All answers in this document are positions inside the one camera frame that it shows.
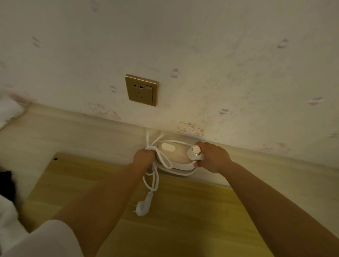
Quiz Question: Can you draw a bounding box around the person's right hand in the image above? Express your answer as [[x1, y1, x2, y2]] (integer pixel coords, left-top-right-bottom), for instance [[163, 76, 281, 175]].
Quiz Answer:
[[194, 141, 233, 174]]

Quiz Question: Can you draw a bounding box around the person's left hand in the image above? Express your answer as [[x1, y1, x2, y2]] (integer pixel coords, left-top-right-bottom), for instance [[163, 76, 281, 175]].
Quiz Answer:
[[132, 148, 156, 173]]

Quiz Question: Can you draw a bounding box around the white power cord with plug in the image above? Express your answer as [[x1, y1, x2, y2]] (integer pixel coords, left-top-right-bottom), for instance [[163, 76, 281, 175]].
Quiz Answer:
[[132, 130, 174, 217]]

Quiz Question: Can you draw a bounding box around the white and beige travel iron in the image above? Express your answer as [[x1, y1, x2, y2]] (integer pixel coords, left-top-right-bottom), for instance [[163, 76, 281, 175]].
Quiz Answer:
[[155, 141, 205, 177]]

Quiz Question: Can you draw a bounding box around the person's right forearm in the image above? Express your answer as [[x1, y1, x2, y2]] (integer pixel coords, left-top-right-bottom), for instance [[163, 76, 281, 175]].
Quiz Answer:
[[218, 162, 339, 257]]

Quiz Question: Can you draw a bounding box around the person's left forearm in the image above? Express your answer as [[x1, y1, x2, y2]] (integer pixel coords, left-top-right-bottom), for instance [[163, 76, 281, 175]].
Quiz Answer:
[[52, 162, 149, 257]]

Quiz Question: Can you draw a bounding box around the person's white sleeve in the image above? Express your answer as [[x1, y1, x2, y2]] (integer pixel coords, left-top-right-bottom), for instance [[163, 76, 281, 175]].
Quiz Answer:
[[0, 195, 84, 257]]

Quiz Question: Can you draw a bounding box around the white cloth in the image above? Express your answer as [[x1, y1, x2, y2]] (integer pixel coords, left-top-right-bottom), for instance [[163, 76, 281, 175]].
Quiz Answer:
[[0, 97, 25, 129]]

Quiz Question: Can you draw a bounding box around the black object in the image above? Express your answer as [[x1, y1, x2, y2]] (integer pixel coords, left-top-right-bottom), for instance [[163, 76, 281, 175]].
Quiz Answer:
[[0, 171, 16, 203]]

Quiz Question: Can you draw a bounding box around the gold wall socket with switch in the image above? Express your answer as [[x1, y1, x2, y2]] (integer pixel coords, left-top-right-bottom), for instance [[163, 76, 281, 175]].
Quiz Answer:
[[125, 74, 159, 107]]

